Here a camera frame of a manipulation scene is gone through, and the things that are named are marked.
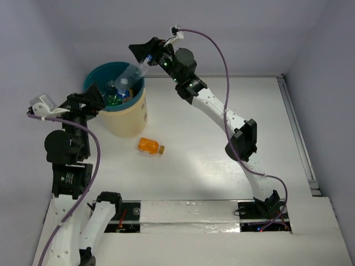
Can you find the small orange juice bottle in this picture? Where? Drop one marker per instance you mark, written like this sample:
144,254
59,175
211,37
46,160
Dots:
150,146

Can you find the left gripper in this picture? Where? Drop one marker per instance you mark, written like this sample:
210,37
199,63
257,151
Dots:
82,100

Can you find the green plastic soda bottle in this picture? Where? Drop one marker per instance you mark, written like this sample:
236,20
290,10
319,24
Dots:
113,100

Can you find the clear crushed plastic bottle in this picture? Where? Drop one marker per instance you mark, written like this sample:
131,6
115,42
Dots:
120,88

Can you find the teal and cream bin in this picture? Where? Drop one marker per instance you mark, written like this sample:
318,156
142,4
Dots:
128,119

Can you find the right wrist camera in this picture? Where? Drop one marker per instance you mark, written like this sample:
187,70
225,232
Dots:
176,35

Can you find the clear bottle white cap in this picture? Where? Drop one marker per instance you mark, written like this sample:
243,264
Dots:
133,73

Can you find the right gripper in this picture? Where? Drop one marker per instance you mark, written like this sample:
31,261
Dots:
155,46

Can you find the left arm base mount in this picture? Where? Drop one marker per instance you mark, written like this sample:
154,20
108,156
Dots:
128,221

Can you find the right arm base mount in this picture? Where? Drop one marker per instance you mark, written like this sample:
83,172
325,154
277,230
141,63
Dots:
251,220

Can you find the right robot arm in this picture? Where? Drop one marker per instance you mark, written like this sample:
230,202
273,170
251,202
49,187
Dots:
241,134

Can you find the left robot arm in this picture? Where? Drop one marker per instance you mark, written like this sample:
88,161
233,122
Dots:
75,155

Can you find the aluminium rail right edge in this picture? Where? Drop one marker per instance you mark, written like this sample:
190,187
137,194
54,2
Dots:
302,150

